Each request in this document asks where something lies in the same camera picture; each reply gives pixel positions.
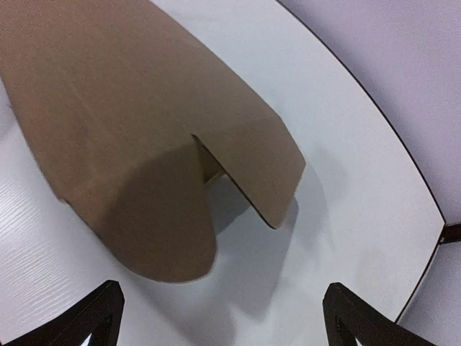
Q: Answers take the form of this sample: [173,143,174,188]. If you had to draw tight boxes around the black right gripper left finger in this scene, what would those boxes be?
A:
[7,280,125,346]

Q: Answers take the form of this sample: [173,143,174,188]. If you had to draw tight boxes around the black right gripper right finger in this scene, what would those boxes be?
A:
[323,283,431,346]

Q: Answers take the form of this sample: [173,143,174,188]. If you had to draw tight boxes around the brown cardboard box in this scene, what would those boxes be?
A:
[1,1,305,283]

